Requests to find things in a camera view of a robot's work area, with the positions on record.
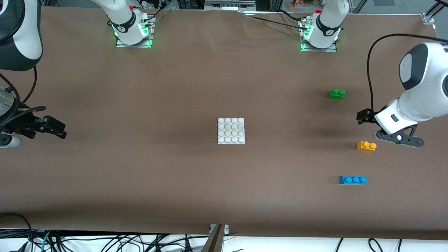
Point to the small silver clamp bracket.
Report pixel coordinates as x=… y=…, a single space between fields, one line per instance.
x=225 y=228

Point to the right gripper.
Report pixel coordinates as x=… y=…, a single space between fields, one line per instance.
x=21 y=123

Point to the green two-stud block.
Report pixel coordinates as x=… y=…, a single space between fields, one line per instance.
x=336 y=95

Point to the orange patterned object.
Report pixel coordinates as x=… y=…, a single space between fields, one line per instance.
x=301 y=3

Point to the silver corner bracket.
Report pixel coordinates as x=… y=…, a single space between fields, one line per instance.
x=428 y=18

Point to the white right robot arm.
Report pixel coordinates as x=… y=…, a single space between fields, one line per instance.
x=21 y=35

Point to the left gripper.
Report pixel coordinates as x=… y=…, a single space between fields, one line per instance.
x=365 y=116

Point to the aluminium frame profile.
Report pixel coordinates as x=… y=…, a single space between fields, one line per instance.
x=227 y=7

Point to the yellow two-stud block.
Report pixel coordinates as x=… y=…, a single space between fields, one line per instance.
x=365 y=147

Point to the brown table cover sheet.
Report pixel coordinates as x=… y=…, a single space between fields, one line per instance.
x=224 y=70

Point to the blue three-stud block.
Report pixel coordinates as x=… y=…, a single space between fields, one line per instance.
x=351 y=180

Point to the white studded base plate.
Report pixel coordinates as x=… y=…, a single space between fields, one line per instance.
x=231 y=131

